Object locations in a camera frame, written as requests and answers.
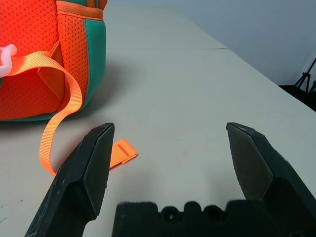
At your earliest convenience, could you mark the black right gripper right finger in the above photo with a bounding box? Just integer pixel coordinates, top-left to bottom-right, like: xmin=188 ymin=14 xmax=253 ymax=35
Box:
xmin=226 ymin=121 xmax=316 ymax=237

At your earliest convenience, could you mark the black tripod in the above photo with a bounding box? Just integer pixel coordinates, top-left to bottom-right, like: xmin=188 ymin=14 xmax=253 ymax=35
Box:
xmin=293 ymin=58 xmax=316 ymax=112

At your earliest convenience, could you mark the orange and teal backpack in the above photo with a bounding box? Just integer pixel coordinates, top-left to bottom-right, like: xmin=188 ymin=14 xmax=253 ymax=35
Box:
xmin=0 ymin=0 xmax=139 ymax=176

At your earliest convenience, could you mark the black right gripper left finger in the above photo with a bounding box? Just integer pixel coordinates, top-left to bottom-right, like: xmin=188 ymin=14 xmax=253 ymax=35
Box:
xmin=24 ymin=122 xmax=116 ymax=237

